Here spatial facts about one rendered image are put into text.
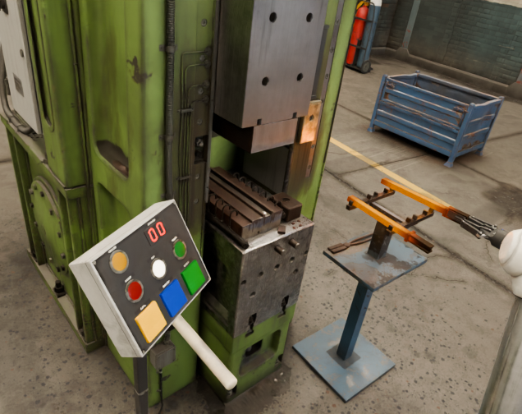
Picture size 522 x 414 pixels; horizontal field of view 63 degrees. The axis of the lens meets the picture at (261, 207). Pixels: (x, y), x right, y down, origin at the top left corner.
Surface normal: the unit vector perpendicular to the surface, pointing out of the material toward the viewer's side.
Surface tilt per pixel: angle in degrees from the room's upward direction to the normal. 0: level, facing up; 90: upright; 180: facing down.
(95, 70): 90
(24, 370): 0
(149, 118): 90
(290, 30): 90
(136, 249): 60
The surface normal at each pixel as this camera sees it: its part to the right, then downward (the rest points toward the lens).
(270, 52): 0.65, 0.46
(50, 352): 0.11, -0.85
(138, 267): 0.84, -0.16
